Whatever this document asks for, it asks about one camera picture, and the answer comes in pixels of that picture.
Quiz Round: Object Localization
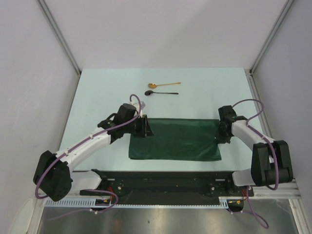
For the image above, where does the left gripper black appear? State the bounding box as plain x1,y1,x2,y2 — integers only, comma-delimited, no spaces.
124,115,154,138

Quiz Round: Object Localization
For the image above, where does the dark green cloth napkin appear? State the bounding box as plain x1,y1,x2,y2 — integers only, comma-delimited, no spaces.
128,118,221,162

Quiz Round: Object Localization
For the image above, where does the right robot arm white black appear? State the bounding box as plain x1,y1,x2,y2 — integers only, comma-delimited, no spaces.
215,105,293,195

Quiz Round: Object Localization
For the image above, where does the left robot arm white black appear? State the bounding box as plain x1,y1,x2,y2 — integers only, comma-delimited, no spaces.
33,101,154,201

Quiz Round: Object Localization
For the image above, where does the black spoon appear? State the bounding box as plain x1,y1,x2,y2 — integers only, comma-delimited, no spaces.
144,90,179,96

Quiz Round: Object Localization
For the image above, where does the gold spoon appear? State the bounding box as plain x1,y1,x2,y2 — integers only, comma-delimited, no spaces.
148,82,181,89

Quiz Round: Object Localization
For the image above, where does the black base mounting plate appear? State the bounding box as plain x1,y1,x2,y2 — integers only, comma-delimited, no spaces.
79,170,247,206

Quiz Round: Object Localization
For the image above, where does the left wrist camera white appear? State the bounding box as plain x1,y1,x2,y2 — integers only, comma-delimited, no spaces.
130,101,146,112

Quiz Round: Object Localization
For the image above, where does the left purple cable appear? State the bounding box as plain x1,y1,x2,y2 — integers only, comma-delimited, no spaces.
35,94,144,221

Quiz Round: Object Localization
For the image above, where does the purple cable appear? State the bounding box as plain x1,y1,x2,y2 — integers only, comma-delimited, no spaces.
35,94,144,221
231,98,280,230

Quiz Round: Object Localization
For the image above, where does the right aluminium frame post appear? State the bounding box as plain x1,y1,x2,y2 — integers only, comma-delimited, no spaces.
250,0,295,74

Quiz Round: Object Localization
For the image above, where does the aluminium frame post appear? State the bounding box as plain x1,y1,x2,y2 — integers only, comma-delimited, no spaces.
250,0,295,74
36,0,82,75

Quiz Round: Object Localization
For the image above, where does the right white cable duct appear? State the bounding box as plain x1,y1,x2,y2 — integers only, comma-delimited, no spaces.
219,196,247,208

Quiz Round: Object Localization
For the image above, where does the white cable duct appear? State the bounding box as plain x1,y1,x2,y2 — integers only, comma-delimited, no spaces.
219,196,247,208
45,197,115,208

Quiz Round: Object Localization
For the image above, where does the right aluminium rail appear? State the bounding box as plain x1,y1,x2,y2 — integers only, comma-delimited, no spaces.
245,69,301,199

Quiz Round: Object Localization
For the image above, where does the left white cable duct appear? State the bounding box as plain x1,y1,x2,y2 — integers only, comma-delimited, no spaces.
45,197,115,208

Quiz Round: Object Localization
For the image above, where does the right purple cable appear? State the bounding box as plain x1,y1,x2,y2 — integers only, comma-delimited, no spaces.
231,98,280,230

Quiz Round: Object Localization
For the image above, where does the left aluminium frame post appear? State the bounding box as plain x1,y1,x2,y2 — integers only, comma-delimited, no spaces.
36,0,82,75

